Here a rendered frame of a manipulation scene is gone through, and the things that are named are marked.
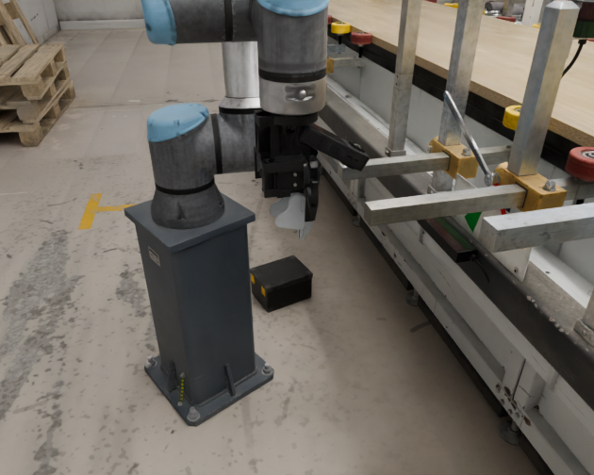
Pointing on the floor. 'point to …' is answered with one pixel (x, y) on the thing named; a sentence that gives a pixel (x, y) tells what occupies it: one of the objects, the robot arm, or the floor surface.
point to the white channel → (532, 12)
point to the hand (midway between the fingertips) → (305, 231)
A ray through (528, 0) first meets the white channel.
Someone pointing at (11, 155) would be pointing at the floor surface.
